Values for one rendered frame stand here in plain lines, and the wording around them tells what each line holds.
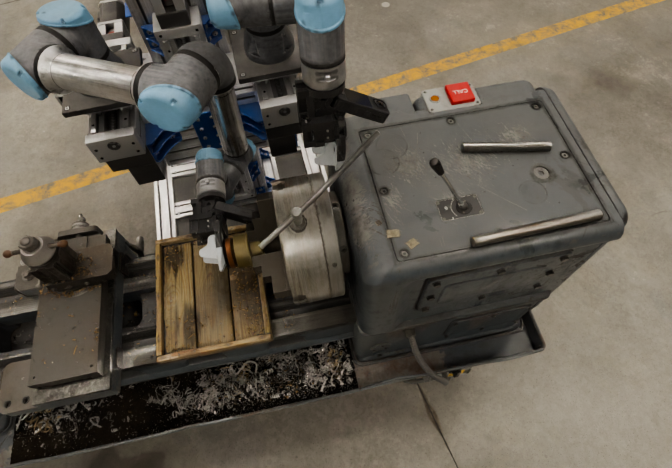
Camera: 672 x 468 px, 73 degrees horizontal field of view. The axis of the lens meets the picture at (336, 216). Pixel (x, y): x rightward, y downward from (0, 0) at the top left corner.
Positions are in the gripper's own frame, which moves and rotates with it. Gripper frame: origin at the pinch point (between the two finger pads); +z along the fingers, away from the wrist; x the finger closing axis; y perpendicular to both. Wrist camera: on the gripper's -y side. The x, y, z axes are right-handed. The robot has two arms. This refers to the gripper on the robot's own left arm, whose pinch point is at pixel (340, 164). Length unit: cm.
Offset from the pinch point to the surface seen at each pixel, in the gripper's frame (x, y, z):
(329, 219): 4.3, 3.6, 11.7
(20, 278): -19, 90, 42
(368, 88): -174, -49, 101
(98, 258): -12, 63, 31
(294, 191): -4.4, 10.1, 10.1
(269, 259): 2.3, 18.6, 24.9
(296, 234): 6.0, 11.3, 12.8
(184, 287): -8, 45, 45
